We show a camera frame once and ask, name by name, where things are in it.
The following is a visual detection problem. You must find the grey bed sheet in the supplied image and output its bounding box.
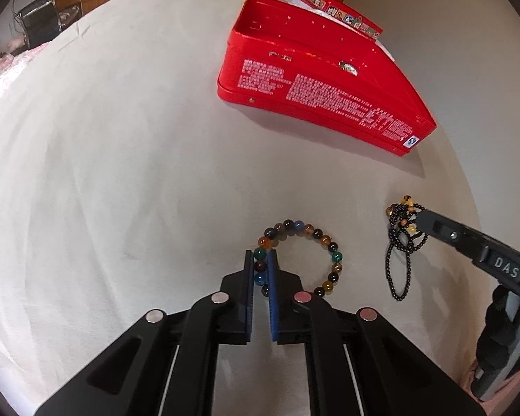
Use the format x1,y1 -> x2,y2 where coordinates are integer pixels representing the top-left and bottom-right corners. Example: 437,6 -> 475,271
0,0 -> 482,416

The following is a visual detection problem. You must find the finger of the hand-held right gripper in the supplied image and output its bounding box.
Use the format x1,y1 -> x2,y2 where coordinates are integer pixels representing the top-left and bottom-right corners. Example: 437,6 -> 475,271
416,209 -> 520,302

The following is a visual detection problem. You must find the black office chair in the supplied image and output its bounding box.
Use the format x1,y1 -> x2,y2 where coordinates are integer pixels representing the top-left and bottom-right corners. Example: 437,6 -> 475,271
15,0 -> 63,46

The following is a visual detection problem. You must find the multicolour bead bracelet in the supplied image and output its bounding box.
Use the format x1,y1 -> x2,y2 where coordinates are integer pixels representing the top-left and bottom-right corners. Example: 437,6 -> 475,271
252,219 -> 344,299

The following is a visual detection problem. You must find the person's right hand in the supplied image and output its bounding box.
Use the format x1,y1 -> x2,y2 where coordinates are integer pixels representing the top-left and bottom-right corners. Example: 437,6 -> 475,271
477,285 -> 520,367

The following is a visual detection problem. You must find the red cartoon print lid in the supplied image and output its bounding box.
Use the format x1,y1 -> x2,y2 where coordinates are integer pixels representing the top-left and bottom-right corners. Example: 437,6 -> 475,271
299,0 -> 384,42

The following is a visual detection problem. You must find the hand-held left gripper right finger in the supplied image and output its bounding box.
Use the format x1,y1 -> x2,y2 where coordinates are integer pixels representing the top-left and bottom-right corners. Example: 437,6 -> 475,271
269,249 -> 486,416

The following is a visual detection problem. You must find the black bead necklace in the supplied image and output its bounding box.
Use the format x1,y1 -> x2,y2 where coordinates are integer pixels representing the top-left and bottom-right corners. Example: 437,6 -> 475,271
385,195 -> 430,301

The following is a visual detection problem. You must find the pink floral quilt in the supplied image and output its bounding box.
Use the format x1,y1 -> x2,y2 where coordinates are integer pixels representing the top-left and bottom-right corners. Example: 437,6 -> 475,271
0,45 -> 44,113

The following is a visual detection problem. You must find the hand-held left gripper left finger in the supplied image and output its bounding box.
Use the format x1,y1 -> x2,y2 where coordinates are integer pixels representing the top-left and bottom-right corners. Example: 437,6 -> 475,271
35,249 -> 256,416

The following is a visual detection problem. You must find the red tin box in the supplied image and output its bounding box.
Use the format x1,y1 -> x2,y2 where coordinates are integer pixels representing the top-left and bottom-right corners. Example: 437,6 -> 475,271
217,0 -> 437,157

